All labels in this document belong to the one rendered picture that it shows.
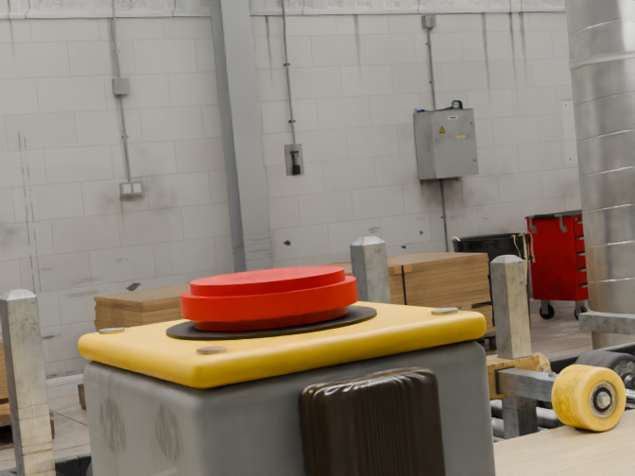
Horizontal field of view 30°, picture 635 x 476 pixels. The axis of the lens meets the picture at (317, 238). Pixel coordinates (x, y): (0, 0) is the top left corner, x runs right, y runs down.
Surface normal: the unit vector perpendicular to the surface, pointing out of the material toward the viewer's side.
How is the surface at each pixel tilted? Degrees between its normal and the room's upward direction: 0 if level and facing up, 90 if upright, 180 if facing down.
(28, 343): 90
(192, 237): 90
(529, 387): 90
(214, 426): 90
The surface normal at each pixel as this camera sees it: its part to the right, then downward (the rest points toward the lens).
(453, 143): 0.50, 0.00
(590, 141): -0.92, 0.10
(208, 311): -0.63, 0.10
